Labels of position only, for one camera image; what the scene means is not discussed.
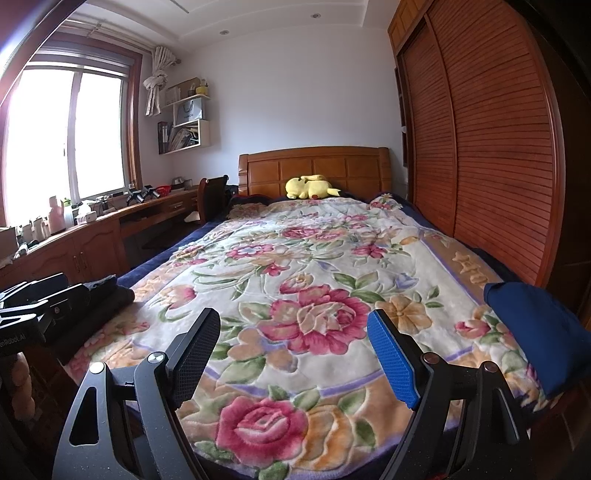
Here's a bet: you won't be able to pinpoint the white paper bag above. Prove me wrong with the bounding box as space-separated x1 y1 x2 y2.
173 99 204 125

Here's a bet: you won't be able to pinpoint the long wooden desk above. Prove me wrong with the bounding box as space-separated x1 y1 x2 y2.
0 185 204 296

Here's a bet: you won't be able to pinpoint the wooden bed headboard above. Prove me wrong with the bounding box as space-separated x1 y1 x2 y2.
238 146 391 204

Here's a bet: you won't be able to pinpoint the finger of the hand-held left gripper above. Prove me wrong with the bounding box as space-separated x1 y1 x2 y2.
0 283 92 330
0 272 66 304

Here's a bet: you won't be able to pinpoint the white wall shelf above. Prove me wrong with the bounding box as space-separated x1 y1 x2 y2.
157 78 212 155

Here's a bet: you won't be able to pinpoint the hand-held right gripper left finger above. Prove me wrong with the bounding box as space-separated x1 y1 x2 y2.
52 307 221 480

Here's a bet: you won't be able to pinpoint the person's left hand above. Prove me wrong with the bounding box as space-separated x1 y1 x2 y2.
10 352 37 422

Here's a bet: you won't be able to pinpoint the tied beige curtain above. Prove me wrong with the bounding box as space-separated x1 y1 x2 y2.
143 45 181 116

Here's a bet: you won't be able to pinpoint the pink bottle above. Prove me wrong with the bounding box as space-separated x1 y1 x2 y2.
48 196 65 234

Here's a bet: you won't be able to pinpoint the wooden chair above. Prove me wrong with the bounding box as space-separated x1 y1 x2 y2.
198 174 238 226

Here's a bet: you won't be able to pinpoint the black tool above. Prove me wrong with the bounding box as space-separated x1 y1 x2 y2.
126 184 161 206

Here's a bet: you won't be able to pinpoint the window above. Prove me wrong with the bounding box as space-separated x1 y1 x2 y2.
0 39 144 229

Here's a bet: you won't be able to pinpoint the wooden slatted wardrobe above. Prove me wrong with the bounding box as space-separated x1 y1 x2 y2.
387 0 580 296

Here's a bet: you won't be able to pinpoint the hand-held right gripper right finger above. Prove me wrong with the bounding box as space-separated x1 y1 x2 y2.
367 308 532 480

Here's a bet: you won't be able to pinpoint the black folded clothes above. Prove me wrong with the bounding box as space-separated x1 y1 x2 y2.
58 274 136 365

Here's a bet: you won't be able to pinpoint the cardboard box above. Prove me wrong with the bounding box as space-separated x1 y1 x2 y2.
166 79 197 104

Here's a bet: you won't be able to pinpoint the floral blanket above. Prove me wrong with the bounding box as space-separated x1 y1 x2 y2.
65 196 550 480

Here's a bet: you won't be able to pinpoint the blue suit jacket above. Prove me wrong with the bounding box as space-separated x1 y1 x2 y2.
483 281 580 398

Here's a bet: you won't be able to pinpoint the yellow plush toy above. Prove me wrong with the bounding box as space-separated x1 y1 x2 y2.
285 174 341 200

